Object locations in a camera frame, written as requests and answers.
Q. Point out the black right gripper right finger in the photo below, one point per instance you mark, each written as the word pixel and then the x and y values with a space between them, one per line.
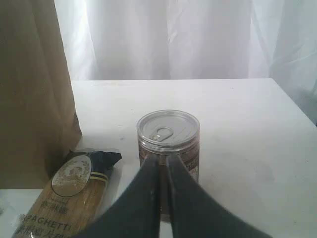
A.
pixel 195 214

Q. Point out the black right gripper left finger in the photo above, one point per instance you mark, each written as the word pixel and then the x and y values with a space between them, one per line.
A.
pixel 136 213

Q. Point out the dark clear-lid canister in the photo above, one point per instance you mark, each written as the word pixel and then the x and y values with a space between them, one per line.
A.
pixel 168 132

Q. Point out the brown paper shopping bag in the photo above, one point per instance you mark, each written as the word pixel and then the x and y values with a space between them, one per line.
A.
pixel 38 120

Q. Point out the spaghetti package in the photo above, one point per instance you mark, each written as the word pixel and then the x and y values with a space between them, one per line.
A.
pixel 70 200

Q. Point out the white backdrop curtain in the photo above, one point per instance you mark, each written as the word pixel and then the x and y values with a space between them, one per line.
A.
pixel 194 39

